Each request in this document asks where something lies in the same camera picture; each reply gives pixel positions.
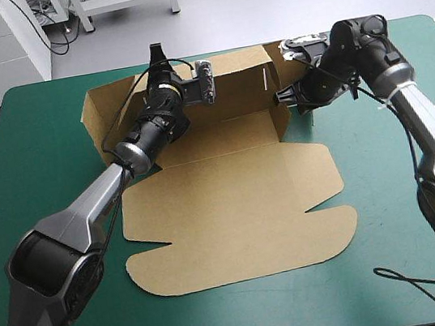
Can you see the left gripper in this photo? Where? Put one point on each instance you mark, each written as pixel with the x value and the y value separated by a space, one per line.
pixel 163 81

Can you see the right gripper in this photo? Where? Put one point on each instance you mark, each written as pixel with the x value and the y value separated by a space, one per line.
pixel 323 87

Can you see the brown cardboard box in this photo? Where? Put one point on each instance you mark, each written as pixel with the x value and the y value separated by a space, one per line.
pixel 232 210

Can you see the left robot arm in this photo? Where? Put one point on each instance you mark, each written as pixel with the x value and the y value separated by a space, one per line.
pixel 64 235

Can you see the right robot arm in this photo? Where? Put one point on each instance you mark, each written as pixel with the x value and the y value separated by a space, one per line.
pixel 430 131

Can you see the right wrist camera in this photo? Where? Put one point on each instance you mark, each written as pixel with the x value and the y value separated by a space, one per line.
pixel 304 45

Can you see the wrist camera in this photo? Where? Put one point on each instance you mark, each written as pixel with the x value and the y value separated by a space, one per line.
pixel 304 45
pixel 206 82

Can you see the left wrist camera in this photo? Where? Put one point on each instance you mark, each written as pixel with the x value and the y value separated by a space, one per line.
pixel 206 82

